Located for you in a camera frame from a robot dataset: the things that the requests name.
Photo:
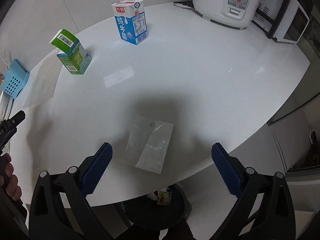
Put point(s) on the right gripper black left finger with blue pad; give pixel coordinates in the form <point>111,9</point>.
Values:
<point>59,208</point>

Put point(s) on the clear plastic zip bag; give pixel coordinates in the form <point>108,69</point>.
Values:
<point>148,144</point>

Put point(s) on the dark mesh trash basket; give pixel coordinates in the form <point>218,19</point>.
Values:
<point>162,208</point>

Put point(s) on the yellow wrapper in basket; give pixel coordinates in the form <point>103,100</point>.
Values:
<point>164,197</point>

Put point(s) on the white rice cooker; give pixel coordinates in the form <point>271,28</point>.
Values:
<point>234,13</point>

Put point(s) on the blue plastic utensil holder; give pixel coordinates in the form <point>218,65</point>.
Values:
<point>15,79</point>

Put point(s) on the bubble wrap sheet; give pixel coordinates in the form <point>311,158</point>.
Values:
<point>43,85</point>

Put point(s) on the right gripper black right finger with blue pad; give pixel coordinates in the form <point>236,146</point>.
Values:
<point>264,207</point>

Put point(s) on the green open cardboard box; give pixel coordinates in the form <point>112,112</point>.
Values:
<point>72,54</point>

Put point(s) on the white microwave oven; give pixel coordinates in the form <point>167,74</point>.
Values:
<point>283,20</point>

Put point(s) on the blue white milk carton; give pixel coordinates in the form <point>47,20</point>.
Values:
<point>130,20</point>

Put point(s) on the person's left hand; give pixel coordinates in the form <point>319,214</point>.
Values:
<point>13,189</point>

